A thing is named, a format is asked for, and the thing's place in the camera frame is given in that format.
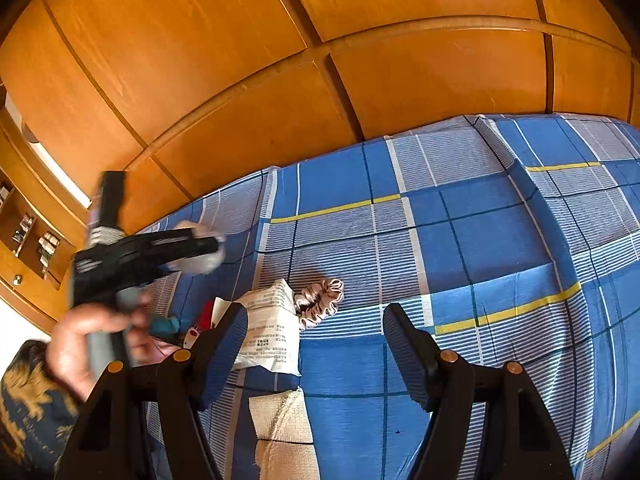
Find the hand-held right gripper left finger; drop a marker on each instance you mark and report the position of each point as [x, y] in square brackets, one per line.
[225, 355]

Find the wooden shelf cabinet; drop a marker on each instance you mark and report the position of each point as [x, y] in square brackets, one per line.
[30, 195]

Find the person's left hand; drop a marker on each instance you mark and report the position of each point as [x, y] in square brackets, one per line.
[75, 350]

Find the wooden wardrobe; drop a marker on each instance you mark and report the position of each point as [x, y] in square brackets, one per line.
[250, 60]

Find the group of white bottles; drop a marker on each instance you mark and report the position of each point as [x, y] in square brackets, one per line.
[49, 249]

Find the blue plaid bedsheet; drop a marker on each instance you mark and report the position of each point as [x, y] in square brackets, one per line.
[475, 260]

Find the beige mesh cloth black band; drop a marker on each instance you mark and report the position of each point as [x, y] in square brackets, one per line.
[280, 425]

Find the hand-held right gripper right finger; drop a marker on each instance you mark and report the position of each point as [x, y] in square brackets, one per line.
[407, 355]

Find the white printed packet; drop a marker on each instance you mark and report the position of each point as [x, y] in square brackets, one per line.
[272, 330]

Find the group of small jars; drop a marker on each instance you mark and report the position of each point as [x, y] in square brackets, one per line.
[22, 227]

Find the pink scrunchie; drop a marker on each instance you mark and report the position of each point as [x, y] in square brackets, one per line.
[320, 300]

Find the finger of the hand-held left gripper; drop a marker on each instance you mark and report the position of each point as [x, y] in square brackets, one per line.
[170, 242]
[160, 267]

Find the white cylinder with red top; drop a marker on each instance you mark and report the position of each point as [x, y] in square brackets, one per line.
[206, 315]

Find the person's left forearm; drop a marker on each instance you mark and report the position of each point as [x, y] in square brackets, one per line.
[30, 410]

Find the teal and pink plush toy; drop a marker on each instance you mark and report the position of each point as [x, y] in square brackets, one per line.
[162, 325]

